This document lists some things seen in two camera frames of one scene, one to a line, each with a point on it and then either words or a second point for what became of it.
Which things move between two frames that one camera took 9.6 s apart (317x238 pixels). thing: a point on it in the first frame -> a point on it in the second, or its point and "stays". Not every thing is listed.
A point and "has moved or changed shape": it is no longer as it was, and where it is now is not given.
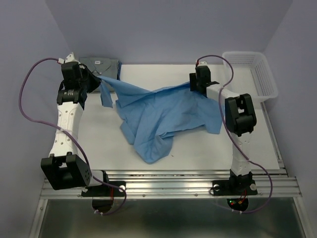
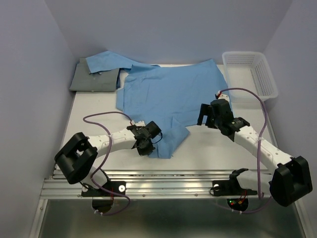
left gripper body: [88, 80] -> [146, 149]
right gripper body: [194, 82] -> [214, 122]
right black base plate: [234, 187] stays
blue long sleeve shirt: [149, 120] has moved or changed shape
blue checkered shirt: [119, 67] -> [118, 84]
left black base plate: [104, 190] stays
